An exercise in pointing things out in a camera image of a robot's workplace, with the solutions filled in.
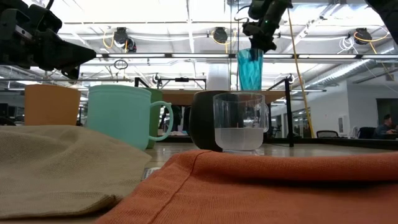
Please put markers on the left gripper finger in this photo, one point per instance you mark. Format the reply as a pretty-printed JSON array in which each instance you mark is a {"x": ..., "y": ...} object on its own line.
[
  {"x": 72, "y": 72},
  {"x": 65, "y": 53}
]

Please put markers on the teal faceted plastic tumbler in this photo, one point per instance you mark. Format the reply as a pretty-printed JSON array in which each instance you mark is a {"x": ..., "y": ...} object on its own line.
[{"x": 250, "y": 74}]

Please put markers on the orange plastic cup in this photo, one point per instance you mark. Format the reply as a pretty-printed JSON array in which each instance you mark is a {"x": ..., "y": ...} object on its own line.
[{"x": 51, "y": 105}]

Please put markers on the light blue mug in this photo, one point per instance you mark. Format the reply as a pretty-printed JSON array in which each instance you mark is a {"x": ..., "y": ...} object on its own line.
[{"x": 118, "y": 115}]

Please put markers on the clear plastic mug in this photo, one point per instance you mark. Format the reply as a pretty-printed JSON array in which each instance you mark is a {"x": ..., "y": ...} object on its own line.
[{"x": 239, "y": 140}]

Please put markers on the black mug with yellow inside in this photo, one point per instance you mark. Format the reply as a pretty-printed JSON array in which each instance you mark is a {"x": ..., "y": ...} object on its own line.
[{"x": 200, "y": 121}]

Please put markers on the wooden shelf with black legs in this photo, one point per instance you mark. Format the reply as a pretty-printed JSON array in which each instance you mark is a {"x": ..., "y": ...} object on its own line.
[{"x": 183, "y": 97}]

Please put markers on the overhead light bar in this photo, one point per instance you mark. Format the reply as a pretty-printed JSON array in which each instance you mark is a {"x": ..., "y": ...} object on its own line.
[{"x": 140, "y": 55}]

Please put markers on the beige cloth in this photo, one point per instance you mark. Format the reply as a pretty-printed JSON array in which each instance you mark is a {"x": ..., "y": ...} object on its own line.
[{"x": 62, "y": 168}]

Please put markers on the person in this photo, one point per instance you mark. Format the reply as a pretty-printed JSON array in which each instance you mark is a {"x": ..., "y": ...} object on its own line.
[
  {"x": 178, "y": 118},
  {"x": 385, "y": 127}
]

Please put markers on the black office chair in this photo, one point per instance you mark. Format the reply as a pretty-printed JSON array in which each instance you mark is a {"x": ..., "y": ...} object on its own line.
[
  {"x": 327, "y": 133},
  {"x": 366, "y": 132}
]

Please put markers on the white fabric tag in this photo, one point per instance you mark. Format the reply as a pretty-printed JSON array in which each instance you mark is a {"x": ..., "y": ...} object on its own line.
[{"x": 151, "y": 172}]

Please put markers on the orange cloth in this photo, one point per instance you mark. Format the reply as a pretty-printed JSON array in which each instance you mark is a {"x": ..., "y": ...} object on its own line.
[{"x": 264, "y": 193}]

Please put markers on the black metal table frame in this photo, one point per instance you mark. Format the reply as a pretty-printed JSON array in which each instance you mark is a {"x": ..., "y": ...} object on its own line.
[{"x": 342, "y": 142}]

